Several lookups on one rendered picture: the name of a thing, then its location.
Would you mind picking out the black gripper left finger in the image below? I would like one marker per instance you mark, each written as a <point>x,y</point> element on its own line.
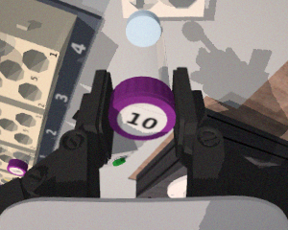
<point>72,170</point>

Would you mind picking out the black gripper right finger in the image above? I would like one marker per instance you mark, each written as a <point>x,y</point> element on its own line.
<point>213,168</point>

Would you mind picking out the grey flat mat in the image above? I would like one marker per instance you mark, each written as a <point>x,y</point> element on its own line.
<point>229,54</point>

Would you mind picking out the white tube rack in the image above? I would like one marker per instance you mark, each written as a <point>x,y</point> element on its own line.
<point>165,8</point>

